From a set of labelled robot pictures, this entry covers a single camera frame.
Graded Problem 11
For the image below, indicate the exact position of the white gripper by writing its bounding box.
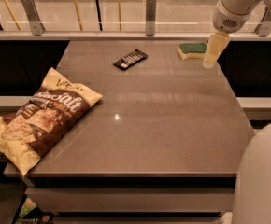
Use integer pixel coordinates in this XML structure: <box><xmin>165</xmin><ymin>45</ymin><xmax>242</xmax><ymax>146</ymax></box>
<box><xmin>203</xmin><ymin>0</ymin><xmax>250</xmax><ymax>69</ymax></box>

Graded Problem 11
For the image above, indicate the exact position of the green and yellow sponge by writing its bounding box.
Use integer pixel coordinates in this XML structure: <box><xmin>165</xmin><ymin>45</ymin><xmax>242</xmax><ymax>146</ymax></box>
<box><xmin>178</xmin><ymin>43</ymin><xmax>207</xmax><ymax>60</ymax></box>

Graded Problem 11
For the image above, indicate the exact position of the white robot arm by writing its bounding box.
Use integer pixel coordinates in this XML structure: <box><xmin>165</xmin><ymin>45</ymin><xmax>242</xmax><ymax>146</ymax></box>
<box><xmin>203</xmin><ymin>0</ymin><xmax>271</xmax><ymax>224</ymax></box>

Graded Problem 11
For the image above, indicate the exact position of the brown chip bag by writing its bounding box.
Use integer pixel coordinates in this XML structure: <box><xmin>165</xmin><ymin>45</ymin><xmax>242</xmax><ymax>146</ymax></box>
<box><xmin>0</xmin><ymin>68</ymin><xmax>102</xmax><ymax>175</ymax></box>

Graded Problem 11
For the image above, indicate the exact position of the black candy bar wrapper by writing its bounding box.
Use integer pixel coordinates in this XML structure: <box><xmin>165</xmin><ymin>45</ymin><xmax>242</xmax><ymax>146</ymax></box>
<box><xmin>114</xmin><ymin>49</ymin><xmax>149</xmax><ymax>70</ymax></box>

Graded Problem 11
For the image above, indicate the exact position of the grey drawer front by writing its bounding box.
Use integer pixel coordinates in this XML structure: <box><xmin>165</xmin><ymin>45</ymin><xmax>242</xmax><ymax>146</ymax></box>
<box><xmin>25</xmin><ymin>188</ymin><xmax>234</xmax><ymax>213</ymax></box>

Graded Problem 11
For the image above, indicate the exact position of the colourful item under table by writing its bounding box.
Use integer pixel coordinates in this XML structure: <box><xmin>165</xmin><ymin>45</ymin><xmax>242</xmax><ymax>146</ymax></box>
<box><xmin>16</xmin><ymin>197</ymin><xmax>54</xmax><ymax>224</ymax></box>

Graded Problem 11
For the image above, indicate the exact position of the right metal railing bracket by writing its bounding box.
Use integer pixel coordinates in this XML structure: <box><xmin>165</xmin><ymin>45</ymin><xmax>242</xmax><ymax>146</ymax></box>
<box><xmin>254</xmin><ymin>7</ymin><xmax>271</xmax><ymax>38</ymax></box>

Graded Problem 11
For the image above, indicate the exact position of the metal railing bracket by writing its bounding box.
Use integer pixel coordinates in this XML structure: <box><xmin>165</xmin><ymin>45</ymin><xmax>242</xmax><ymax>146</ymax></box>
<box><xmin>254</xmin><ymin>7</ymin><xmax>271</xmax><ymax>38</ymax></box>
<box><xmin>21</xmin><ymin>0</ymin><xmax>45</xmax><ymax>36</ymax></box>
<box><xmin>145</xmin><ymin>0</ymin><xmax>157</xmax><ymax>36</ymax></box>

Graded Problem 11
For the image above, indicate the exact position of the middle metal railing bracket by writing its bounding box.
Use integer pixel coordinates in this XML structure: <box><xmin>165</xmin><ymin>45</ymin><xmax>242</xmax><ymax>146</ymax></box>
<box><xmin>145</xmin><ymin>0</ymin><xmax>157</xmax><ymax>36</ymax></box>

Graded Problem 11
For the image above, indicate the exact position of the left metal railing bracket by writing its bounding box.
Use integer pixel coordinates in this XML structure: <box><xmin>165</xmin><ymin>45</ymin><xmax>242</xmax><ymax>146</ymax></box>
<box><xmin>21</xmin><ymin>0</ymin><xmax>45</xmax><ymax>36</ymax></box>

